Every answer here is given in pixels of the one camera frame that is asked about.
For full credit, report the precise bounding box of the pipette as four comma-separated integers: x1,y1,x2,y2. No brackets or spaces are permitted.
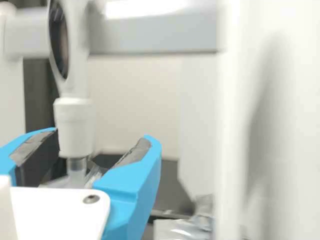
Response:
0,0,98,189

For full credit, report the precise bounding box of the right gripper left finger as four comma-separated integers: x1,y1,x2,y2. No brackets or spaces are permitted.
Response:
0,127,61,188

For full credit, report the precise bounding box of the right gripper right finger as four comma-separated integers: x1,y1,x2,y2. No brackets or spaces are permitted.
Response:
92,134,163,240

